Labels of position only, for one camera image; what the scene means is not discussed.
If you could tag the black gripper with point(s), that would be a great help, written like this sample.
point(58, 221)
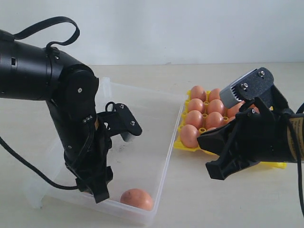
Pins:
point(259, 133)

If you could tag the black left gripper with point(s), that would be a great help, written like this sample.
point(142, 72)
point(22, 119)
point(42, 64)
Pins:
point(86, 157)

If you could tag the brown egg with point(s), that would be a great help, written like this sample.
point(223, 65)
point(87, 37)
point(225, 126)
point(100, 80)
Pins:
point(229, 119)
point(214, 94)
point(233, 110)
point(194, 118)
point(137, 198)
point(214, 119)
point(216, 105)
point(188, 136)
point(212, 128)
point(196, 104)
point(198, 92)

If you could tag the clear plastic bin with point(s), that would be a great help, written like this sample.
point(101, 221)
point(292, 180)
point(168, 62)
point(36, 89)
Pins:
point(141, 163)

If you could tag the yellow plastic egg tray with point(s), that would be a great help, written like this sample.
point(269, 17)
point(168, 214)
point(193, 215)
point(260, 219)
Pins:
point(178, 144)

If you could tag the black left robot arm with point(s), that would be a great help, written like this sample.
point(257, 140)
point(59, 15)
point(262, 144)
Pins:
point(69, 88)

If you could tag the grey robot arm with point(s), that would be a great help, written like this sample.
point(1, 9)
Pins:
point(297, 137)

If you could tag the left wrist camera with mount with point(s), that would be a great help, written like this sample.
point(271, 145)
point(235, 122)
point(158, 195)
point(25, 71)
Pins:
point(119, 120)

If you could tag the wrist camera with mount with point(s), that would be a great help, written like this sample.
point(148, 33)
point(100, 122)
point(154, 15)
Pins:
point(252, 84)
point(119, 120)

